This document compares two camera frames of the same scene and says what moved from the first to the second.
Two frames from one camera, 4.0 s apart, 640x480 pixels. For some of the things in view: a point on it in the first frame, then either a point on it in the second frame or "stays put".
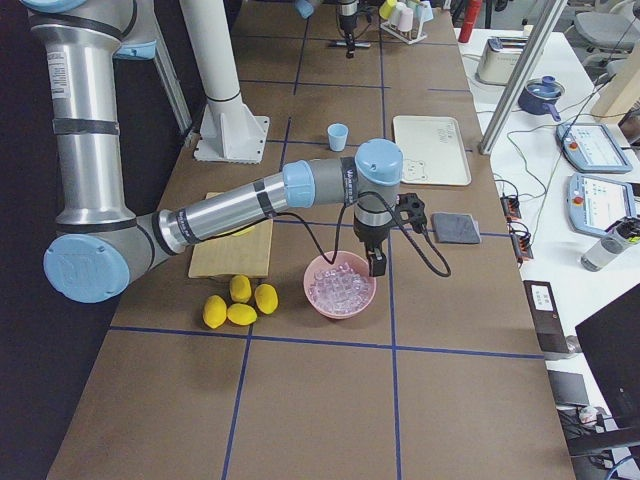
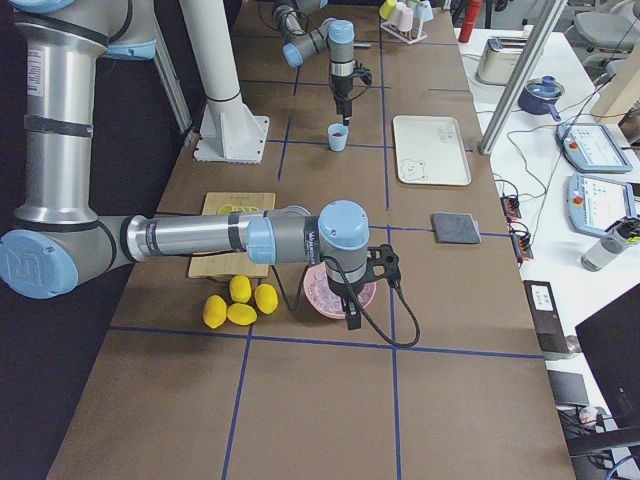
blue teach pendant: x=592 y=147 stays put
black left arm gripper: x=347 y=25 → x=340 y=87
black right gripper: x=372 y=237 → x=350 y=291
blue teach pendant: x=594 y=204 stays put
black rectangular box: x=549 y=327 stays put
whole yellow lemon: x=214 y=311 stays put
